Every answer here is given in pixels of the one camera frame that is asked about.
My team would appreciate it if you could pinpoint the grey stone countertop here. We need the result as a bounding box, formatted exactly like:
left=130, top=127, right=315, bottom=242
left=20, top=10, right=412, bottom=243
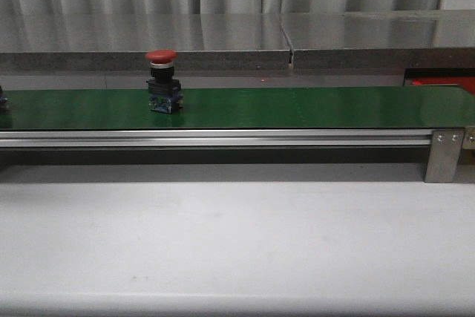
left=1, top=10, right=474, bottom=74

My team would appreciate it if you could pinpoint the green conveyor belt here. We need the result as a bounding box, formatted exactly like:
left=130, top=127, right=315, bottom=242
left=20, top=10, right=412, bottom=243
left=1, top=86, right=474, bottom=130

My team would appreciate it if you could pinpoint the red plastic tray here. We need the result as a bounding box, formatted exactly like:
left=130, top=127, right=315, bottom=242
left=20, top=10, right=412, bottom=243
left=410, top=76, right=475, bottom=94

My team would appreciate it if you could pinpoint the steel conveyor support leg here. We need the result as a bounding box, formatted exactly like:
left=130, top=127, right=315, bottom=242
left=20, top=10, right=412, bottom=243
left=425, top=129, right=465, bottom=183

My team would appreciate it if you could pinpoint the red mushroom push button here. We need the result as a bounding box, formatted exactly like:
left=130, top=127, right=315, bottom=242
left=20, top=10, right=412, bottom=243
left=145, top=50, right=183, bottom=114

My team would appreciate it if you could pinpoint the aluminium conveyor frame rail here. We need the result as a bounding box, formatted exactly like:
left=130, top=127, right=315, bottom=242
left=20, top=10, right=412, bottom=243
left=1, top=126, right=474, bottom=149

